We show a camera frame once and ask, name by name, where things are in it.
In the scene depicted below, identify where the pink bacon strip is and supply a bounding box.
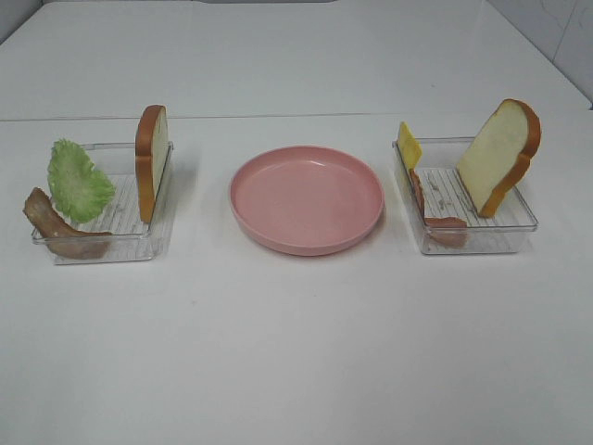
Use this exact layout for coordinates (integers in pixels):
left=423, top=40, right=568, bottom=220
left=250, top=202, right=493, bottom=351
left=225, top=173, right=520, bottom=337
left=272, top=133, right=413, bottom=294
left=409, top=170, right=467, bottom=248

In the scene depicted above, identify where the bread slice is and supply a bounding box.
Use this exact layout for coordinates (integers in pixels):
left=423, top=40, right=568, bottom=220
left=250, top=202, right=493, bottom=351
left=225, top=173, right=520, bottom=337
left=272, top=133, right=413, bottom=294
left=134, top=105, right=169, bottom=223
left=456, top=98, right=541, bottom=218

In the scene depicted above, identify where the green lettuce leaf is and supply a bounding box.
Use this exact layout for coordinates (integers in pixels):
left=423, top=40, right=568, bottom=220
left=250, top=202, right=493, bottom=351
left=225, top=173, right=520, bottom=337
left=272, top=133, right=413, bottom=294
left=47, top=139, right=116, bottom=223

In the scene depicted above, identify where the brown bacon strip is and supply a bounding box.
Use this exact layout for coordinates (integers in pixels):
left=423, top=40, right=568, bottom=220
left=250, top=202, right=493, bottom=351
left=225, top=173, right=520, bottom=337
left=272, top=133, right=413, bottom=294
left=23, top=187, right=111, bottom=260

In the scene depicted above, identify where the pink round plate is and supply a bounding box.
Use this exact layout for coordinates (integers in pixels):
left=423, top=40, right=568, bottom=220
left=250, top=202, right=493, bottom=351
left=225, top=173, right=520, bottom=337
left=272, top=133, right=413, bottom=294
left=229, top=146, right=385, bottom=256

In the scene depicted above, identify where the yellow cheese slice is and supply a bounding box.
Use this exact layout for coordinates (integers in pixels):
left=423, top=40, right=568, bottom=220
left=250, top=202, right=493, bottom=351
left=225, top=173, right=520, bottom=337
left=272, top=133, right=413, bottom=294
left=397, top=121, right=423, bottom=171

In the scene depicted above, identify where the right clear plastic tray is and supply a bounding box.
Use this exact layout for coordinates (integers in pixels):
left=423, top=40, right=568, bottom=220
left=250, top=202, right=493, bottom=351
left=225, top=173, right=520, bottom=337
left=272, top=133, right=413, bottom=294
left=392, top=137, right=538, bottom=255

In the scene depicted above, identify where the clear plastic tray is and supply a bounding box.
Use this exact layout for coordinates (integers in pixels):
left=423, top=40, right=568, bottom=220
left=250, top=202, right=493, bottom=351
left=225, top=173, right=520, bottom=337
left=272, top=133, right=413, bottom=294
left=32, top=143, right=175, bottom=265
left=392, top=137, right=538, bottom=255

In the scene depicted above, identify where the left clear plastic tray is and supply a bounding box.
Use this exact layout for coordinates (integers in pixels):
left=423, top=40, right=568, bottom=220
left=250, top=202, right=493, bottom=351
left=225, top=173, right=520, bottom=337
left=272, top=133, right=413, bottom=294
left=32, top=143, right=175, bottom=265

